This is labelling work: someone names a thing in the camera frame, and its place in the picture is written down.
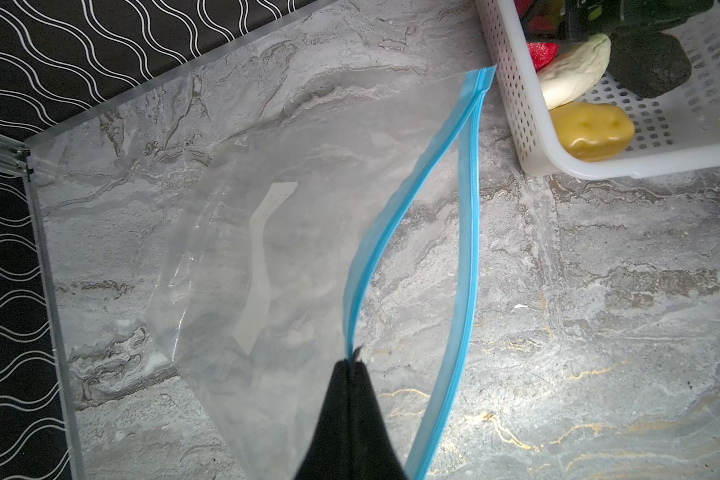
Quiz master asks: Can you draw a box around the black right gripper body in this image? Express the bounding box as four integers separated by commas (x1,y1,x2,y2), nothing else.
515,0,714,42

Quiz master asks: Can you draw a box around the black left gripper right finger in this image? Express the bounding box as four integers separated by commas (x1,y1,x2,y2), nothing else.
349,348,407,479

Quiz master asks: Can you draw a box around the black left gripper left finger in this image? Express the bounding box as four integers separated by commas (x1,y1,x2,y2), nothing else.
295,360,352,479

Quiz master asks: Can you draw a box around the clear zip bag blue zipper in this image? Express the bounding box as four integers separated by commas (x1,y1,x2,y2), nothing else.
31,67,495,479

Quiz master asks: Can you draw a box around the red toy pomegranate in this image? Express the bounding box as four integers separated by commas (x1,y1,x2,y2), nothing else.
527,42,559,72

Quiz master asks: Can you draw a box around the pale green toy cucumber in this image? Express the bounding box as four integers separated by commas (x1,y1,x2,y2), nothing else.
537,33,612,110

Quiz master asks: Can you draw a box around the dark green toy avocado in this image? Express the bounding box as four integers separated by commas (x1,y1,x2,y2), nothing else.
607,29,692,98

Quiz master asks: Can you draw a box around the yellow toy potato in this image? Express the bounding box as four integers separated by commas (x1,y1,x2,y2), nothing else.
549,102,636,162

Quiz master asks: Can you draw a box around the white plastic perforated basket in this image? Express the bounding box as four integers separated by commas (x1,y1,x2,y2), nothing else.
477,1,720,180

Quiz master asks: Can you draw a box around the aluminium frame corner post left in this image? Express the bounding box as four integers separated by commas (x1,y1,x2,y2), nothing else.
0,134,32,177

